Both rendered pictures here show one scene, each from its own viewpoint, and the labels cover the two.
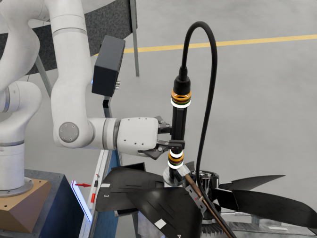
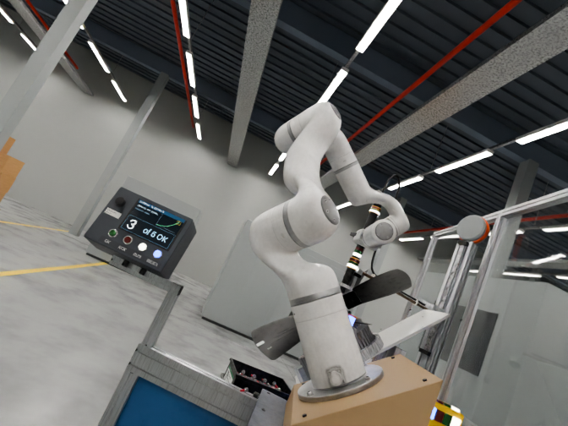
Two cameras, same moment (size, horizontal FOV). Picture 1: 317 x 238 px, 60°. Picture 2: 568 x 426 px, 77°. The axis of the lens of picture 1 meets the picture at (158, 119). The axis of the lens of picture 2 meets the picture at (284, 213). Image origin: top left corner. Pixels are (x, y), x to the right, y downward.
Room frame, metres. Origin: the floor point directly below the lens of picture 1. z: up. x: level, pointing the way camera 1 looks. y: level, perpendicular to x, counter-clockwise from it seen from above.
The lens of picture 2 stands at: (0.79, 1.41, 1.19)
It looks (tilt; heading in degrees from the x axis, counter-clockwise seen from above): 10 degrees up; 270
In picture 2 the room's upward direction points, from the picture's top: 25 degrees clockwise
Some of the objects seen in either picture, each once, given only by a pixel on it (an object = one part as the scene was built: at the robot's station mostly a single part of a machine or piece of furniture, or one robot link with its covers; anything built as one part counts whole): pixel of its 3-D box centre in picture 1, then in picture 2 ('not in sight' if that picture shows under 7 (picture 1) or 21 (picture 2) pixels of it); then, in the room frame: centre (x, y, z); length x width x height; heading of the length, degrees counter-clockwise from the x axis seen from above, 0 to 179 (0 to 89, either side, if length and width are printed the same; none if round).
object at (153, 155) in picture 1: (148, 147); not in sight; (0.40, 0.03, 1.49); 0.08 x 0.06 x 0.01; 26
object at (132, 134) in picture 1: (136, 135); (368, 238); (0.44, 0.06, 1.49); 0.11 x 0.10 x 0.07; 86
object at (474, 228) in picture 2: not in sight; (472, 229); (-0.19, -0.42, 1.88); 0.17 x 0.15 x 0.16; 86
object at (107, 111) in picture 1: (108, 114); (163, 314); (0.99, 0.27, 0.96); 0.03 x 0.03 x 0.20; 86
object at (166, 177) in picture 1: (176, 171); (349, 276); (0.42, -0.06, 1.33); 0.09 x 0.07 x 0.10; 31
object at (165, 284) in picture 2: (110, 90); (146, 275); (1.09, 0.26, 1.04); 0.24 x 0.03 x 0.03; 176
